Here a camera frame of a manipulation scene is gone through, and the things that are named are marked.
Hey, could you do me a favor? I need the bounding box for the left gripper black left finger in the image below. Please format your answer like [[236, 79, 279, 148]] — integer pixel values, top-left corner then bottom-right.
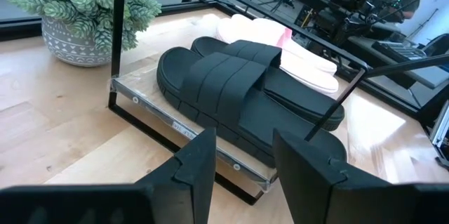
[[135, 127, 217, 224]]

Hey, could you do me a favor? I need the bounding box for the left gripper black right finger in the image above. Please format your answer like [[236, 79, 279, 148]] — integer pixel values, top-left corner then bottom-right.
[[273, 129, 417, 224]]

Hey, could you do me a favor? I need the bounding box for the black slide sandal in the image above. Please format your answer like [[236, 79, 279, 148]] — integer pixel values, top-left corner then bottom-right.
[[190, 36, 347, 132], [156, 46, 348, 169]]

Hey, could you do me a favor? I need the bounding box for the pink slide sandal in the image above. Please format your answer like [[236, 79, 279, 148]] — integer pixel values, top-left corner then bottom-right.
[[215, 18, 340, 95], [192, 13, 338, 76]]

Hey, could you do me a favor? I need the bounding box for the grey desk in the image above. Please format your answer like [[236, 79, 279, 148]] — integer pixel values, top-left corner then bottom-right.
[[346, 33, 449, 90]]

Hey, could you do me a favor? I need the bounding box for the black keyboard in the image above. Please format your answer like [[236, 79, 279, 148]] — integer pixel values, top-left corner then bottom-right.
[[371, 40, 427, 62]]

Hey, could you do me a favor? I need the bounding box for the grey patterned plant pot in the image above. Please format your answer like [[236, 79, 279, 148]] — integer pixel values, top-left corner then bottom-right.
[[41, 15, 114, 68]]

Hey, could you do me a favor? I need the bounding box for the black frame wooden shoe shelf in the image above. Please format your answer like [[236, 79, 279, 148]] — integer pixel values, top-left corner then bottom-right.
[[107, 0, 449, 206]]

